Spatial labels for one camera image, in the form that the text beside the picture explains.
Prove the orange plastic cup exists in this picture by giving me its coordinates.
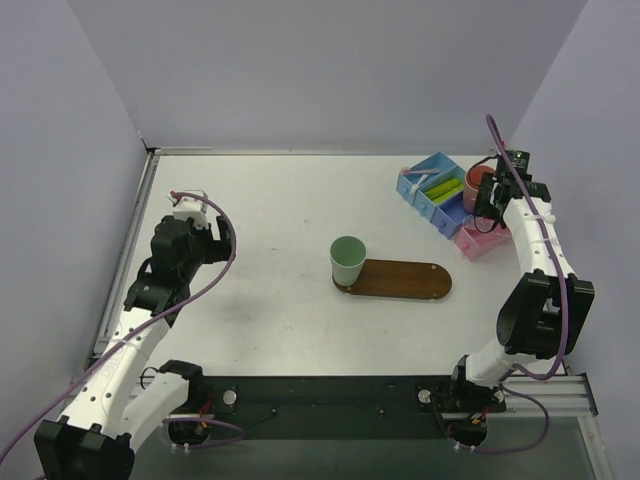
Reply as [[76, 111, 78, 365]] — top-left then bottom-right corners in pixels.
[[463, 165, 495, 213]]

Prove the pink plastic drawer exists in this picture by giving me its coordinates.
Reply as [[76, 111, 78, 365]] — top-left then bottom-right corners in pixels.
[[454, 215, 511, 261]]

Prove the green plastic cup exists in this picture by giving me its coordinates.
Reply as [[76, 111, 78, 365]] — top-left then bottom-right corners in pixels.
[[330, 236, 367, 287]]

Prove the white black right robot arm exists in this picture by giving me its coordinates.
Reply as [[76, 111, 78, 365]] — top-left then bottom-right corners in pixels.
[[449, 169, 595, 400]]

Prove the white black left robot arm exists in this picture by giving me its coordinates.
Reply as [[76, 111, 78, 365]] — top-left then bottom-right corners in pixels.
[[34, 214, 235, 479]]

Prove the green toothpaste tube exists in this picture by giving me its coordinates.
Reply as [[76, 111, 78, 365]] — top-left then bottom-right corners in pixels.
[[433, 185, 464, 205], [425, 178, 460, 199]]

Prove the pink white toothbrush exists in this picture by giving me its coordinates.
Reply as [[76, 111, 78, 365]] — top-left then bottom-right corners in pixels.
[[400, 168, 441, 175]]

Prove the brown wooden oval tray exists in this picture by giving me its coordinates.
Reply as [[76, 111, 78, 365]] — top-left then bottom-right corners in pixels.
[[333, 259, 453, 300]]

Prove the blue plastic organizer box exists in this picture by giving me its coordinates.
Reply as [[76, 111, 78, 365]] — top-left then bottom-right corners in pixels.
[[396, 152, 470, 239]]

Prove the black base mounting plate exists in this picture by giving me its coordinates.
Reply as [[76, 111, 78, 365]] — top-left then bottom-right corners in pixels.
[[168, 375, 506, 445]]

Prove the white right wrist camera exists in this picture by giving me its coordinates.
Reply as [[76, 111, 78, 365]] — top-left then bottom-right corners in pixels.
[[506, 150, 530, 175]]

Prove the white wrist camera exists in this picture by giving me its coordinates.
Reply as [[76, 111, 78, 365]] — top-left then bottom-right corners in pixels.
[[168, 191, 208, 228], [506, 150, 530, 175]]

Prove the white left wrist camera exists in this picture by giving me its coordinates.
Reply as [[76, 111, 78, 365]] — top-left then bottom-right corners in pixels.
[[168, 191, 208, 228]]

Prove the aluminium table edge rail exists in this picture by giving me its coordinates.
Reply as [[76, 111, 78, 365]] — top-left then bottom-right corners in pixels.
[[86, 149, 158, 367]]

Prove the aluminium front rail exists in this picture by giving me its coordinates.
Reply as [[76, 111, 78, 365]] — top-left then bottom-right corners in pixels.
[[505, 374, 599, 418]]

